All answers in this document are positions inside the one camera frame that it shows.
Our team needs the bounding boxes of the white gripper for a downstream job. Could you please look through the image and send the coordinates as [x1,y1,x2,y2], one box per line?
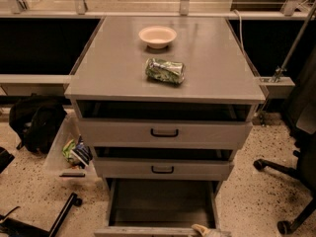
[192,224,231,237]

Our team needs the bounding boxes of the grey drawer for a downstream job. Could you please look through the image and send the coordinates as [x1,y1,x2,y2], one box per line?
[78,119,252,149]
[95,179,228,237]
[94,158,234,181]

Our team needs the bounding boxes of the grey drawer cabinet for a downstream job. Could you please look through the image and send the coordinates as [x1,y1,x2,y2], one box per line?
[63,16,267,196]

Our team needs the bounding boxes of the snack packets in bin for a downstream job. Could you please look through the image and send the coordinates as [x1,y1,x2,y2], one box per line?
[62,136,93,168]

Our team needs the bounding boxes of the clear plastic bin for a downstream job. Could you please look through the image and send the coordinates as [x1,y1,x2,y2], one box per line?
[43,113,98,186]

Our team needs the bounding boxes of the black office chair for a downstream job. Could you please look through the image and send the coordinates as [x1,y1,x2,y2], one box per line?
[253,51,316,235]

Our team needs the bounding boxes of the green chip bag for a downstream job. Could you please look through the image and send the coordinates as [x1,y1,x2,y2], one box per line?
[145,58,186,84]

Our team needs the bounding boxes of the metal pole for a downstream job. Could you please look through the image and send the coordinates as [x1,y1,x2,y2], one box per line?
[269,1,316,83]

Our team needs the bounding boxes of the black stand base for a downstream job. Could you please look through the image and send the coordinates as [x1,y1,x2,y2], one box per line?
[0,193,82,237]

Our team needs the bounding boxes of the white bowl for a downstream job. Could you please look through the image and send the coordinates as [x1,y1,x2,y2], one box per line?
[138,26,177,49]

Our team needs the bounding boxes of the black backpack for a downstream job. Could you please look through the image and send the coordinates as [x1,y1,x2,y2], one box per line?
[9,95,66,154]

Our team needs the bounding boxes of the white cable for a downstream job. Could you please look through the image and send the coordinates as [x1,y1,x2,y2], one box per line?
[232,9,246,56]

